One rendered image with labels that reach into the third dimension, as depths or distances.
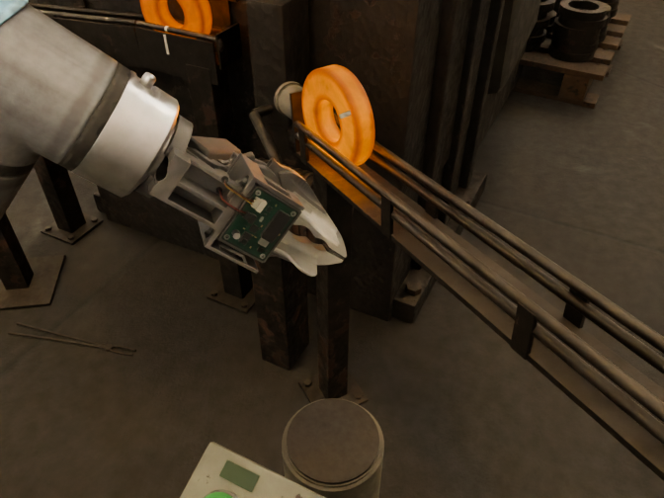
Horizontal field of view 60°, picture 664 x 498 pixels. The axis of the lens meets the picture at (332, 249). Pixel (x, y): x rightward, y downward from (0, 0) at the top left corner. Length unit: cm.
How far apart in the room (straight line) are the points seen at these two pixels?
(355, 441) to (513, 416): 74
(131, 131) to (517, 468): 109
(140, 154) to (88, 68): 7
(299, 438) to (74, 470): 76
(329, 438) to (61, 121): 45
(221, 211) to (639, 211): 177
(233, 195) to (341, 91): 40
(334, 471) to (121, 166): 41
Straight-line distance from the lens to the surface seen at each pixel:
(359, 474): 68
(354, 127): 82
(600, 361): 54
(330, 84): 85
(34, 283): 180
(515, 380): 146
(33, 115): 45
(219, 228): 47
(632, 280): 183
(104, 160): 45
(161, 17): 129
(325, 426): 71
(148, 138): 45
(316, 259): 57
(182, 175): 45
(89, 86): 45
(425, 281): 154
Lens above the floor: 113
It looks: 41 degrees down
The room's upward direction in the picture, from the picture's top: straight up
